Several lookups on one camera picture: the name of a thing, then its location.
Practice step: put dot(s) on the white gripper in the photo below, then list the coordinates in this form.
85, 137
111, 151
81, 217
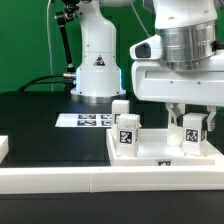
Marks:
153, 81

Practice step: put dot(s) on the white square table top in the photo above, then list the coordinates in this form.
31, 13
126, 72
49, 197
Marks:
154, 151

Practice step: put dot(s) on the white sheet with tags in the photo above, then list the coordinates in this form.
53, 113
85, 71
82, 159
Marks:
75, 120

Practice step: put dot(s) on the white U-shaped fence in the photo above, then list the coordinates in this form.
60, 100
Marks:
107, 179

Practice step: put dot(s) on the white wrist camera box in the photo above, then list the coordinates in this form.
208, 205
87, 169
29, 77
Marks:
148, 49

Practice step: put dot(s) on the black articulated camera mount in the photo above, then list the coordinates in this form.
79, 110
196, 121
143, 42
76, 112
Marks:
62, 18

